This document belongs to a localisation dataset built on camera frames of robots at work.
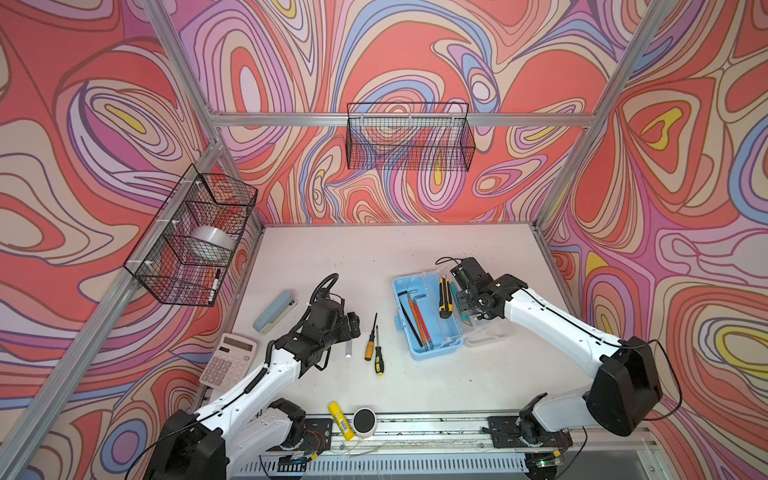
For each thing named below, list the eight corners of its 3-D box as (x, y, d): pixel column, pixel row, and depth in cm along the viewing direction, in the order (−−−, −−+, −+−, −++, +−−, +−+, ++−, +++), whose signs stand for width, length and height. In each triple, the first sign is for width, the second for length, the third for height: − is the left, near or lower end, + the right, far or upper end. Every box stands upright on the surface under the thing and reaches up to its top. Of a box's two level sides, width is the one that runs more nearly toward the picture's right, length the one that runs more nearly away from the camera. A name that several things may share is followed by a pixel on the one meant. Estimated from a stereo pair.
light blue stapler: (254, 328, 93) (248, 321, 89) (290, 297, 100) (286, 289, 96) (264, 337, 91) (258, 330, 87) (299, 305, 98) (295, 297, 94)
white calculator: (201, 388, 81) (196, 385, 79) (220, 337, 91) (217, 333, 89) (244, 388, 81) (240, 385, 79) (259, 337, 91) (256, 333, 89)
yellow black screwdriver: (374, 376, 85) (374, 373, 83) (375, 329, 94) (375, 326, 92) (383, 376, 85) (383, 373, 83) (383, 329, 94) (383, 326, 92)
